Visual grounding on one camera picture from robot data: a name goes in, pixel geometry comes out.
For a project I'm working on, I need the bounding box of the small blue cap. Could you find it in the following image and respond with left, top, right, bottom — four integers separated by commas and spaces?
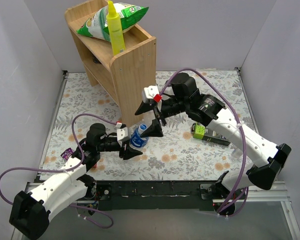
139, 124, 147, 131

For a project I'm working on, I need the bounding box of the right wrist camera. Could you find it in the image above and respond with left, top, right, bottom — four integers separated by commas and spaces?
142, 85, 162, 104

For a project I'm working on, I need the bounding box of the small clear cup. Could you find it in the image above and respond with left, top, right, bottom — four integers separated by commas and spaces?
231, 148, 243, 158

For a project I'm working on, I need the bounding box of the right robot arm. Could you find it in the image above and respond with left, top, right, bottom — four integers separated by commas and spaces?
135, 72, 292, 199

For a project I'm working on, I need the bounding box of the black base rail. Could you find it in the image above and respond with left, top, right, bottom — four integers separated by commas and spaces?
26, 178, 248, 213

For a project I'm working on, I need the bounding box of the green black product box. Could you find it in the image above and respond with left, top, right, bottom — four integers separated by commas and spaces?
191, 122, 230, 146

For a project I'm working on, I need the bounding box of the green chip bag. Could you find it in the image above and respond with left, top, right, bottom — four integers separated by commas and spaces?
76, 2, 149, 42

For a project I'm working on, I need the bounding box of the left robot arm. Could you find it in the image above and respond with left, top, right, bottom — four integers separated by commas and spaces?
9, 122, 142, 240

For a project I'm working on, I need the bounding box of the purple candy packet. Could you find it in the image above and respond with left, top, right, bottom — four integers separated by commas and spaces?
60, 148, 73, 161

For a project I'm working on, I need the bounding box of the yellow squeeze bottle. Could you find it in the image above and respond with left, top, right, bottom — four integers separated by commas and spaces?
106, 0, 126, 56

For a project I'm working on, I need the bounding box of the wooden shelf unit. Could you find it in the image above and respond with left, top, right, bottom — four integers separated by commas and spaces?
64, 0, 157, 127

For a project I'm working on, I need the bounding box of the blue label water bottle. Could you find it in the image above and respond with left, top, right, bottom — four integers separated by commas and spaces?
130, 125, 149, 149

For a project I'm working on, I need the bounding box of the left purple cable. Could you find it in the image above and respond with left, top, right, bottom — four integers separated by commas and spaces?
0, 113, 127, 229

